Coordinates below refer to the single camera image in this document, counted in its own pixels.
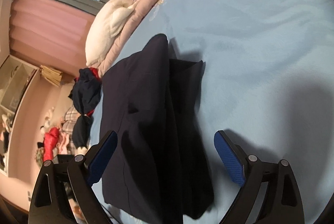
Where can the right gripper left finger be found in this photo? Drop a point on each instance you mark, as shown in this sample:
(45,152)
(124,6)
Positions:
(50,203)

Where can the navy blue jacket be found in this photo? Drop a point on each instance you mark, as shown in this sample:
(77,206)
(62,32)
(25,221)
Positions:
(159,172)

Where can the red puffy jacket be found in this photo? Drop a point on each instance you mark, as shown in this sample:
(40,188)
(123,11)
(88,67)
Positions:
(50,141)

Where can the black folded garment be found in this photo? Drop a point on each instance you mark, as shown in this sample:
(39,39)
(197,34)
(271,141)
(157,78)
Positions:
(81,131)

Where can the dark navy crumpled garment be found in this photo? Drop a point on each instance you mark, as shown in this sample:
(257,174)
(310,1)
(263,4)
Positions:
(86,92)

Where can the hanging beige tassel cloth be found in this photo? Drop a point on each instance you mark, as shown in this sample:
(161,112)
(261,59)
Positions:
(51,75)

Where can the pink window curtain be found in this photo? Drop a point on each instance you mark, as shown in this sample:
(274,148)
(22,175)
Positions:
(49,33)

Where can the light blue floral bedsheet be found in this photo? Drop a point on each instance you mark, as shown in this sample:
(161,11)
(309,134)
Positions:
(267,81)

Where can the white fluffy pillow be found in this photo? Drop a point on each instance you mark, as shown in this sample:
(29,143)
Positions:
(107,24)

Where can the wall shelf unit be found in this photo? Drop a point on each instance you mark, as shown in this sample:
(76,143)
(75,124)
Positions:
(16,77)

